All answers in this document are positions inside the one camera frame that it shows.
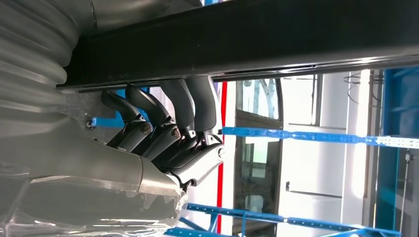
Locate blue metal rack frame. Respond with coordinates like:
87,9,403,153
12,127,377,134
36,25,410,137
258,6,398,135
87,86,419,237

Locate white car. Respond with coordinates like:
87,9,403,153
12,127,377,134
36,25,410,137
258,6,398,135
149,70,383,237

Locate blue shelf board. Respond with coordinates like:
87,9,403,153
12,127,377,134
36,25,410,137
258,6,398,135
376,67,419,237

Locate long red barrier belt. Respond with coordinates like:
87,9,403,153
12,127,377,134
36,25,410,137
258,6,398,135
216,81,229,235

